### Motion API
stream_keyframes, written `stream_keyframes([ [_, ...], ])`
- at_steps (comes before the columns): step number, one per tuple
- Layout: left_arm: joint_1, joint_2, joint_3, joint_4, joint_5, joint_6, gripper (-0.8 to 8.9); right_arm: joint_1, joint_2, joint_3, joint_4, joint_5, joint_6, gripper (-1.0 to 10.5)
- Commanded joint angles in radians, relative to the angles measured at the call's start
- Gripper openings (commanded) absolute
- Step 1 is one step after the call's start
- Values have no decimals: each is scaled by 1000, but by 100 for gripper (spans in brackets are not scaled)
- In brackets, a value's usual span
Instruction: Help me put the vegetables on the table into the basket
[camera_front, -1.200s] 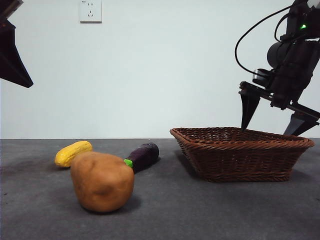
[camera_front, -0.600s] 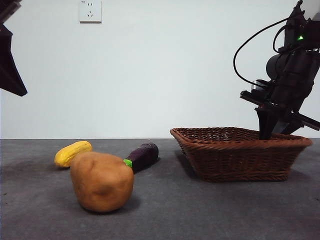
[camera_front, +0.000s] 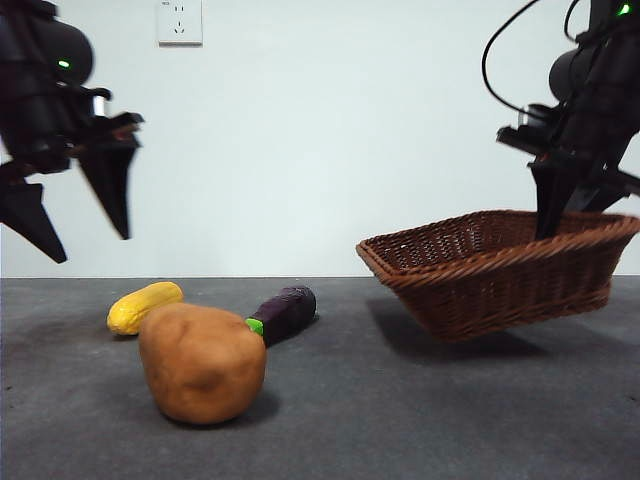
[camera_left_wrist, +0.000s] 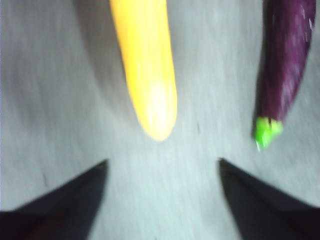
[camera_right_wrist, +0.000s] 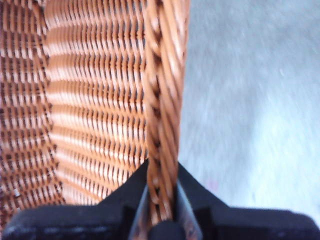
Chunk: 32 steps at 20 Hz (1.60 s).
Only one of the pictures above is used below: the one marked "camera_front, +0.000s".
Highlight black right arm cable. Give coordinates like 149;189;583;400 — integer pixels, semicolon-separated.
481;0;541;115

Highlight yellow toy corn cob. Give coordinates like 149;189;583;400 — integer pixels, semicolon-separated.
106;281;185;336

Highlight brown woven wicker basket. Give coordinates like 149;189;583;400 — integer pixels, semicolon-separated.
355;209;640;344

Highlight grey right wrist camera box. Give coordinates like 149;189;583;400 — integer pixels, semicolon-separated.
517;103;556;134

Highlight brown toy potato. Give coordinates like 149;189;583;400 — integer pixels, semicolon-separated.
138;302;268;426

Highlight white wall socket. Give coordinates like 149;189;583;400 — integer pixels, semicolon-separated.
157;0;204;49

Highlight purple toy eggplant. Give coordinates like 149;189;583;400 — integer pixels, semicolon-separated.
244;284;319;349

